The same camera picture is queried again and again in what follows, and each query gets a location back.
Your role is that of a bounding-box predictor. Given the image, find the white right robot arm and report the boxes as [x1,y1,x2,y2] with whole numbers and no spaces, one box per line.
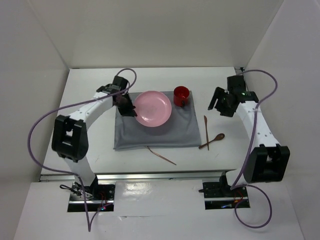
[208,75,290,196]

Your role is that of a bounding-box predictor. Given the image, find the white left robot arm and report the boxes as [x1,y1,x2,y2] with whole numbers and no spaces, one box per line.
[51,75,137,200]

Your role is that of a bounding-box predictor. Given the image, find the pink plate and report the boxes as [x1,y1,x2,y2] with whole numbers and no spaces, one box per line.
[133,90,172,128]

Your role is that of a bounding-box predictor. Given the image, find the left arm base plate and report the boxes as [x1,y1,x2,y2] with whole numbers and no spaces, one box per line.
[67,183,116,213]

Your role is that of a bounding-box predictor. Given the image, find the grey cloth placemat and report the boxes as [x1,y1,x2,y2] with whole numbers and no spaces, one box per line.
[113,93,201,151]

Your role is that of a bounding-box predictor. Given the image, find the copper spoon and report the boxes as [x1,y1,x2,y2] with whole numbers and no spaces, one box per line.
[198,133,225,150]

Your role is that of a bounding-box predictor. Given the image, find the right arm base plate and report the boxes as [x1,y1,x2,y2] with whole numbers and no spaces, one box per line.
[198,182,251,210]

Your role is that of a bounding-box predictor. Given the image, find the aluminium front table rail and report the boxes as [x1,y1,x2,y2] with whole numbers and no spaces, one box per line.
[39,168,238,183]

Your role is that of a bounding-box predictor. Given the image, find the aluminium right side rail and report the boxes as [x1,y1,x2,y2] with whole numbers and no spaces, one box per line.
[234,66,273,171]

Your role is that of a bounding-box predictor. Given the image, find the red enamel mug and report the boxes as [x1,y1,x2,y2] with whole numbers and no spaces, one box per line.
[173,86,190,108]

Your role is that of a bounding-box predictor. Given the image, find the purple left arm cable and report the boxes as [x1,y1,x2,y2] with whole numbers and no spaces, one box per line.
[27,68,138,232]

